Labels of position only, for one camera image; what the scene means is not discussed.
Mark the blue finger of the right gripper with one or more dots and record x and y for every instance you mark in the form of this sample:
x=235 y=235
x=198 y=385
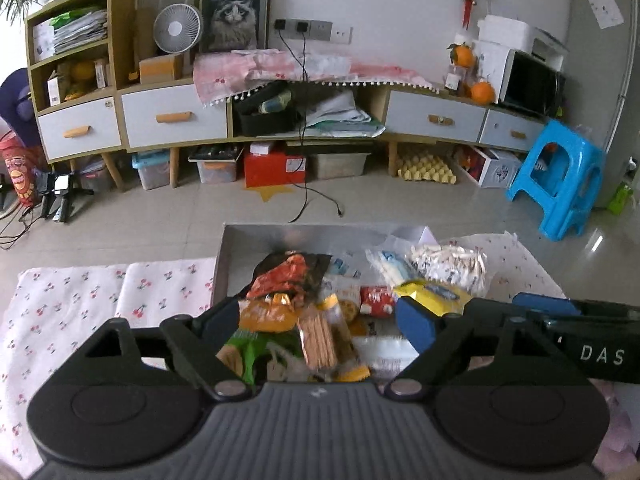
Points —
x=546 y=304

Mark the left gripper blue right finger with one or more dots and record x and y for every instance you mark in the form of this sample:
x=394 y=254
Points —
x=417 y=324

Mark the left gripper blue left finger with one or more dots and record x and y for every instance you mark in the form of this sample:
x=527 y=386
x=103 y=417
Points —
x=218 y=324

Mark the green chip bag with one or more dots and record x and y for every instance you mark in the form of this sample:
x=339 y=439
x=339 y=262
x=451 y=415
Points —
x=264 y=357

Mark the white blue snack packet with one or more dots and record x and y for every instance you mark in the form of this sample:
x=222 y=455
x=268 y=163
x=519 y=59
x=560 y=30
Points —
x=388 y=269

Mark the orange lotus root packet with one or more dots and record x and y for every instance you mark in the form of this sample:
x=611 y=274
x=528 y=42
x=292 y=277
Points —
x=349 y=367

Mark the clear bag striped sticks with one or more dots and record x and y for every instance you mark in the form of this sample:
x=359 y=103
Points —
x=461 y=267

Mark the yellow cracker packet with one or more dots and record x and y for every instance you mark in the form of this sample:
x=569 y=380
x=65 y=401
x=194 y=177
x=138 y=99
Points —
x=437 y=297

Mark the red snack packet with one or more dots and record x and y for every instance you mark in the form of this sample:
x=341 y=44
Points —
x=377 y=301

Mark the pink cardboard box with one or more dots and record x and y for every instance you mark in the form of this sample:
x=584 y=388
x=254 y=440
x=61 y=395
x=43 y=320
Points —
x=244 y=245

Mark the beige biscuit packet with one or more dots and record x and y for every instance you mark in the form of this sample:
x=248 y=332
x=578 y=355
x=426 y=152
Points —
x=317 y=339

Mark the blue plastic stool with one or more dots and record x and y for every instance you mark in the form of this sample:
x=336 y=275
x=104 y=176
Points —
x=563 y=174

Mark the white toy box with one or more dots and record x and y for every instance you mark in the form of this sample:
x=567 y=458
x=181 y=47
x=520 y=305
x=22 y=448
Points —
x=488 y=168

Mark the yellow egg tray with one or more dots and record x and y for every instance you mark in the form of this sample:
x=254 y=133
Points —
x=425 y=167

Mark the red cardboard box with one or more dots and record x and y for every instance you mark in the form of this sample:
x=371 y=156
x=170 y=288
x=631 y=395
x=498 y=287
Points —
x=273 y=169

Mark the clear storage bin black lid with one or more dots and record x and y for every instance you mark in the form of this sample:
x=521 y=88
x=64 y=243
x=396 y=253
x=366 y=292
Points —
x=219 y=163

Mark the cherry print white cloth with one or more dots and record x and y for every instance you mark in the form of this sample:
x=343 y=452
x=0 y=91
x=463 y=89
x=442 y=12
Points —
x=493 y=398

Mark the clear storage bin blue lid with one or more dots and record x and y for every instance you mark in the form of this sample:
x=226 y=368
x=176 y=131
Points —
x=153 y=168

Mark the grey storage bin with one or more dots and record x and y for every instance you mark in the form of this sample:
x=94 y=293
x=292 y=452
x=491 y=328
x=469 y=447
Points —
x=338 y=165

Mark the black handheld device on floor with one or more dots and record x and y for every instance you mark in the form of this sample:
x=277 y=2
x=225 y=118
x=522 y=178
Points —
x=57 y=191

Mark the lower orange fruit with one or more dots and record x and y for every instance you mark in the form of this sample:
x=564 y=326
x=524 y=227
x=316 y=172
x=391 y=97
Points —
x=482 y=93

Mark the orange fruit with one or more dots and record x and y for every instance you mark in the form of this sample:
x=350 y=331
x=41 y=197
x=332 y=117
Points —
x=482 y=93
x=461 y=55

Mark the black white microwave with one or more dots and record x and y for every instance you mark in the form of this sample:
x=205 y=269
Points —
x=521 y=81

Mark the pink cloth on cabinet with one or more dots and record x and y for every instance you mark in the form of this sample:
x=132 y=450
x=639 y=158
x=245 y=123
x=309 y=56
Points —
x=224 y=77

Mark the wooden white tv cabinet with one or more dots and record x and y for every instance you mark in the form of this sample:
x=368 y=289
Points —
x=168 y=114

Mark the red cylindrical snack tin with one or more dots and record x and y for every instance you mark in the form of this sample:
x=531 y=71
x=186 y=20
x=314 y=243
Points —
x=24 y=165

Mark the upper orange fruit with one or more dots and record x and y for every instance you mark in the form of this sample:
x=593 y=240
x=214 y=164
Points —
x=461 y=55

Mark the purple round cushion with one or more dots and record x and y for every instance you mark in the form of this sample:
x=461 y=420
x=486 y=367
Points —
x=17 y=109

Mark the white desk fan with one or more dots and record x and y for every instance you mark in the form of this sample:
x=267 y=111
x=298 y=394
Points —
x=178 y=28

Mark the framed cat picture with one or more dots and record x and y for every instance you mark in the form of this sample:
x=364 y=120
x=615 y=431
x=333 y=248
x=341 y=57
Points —
x=230 y=25

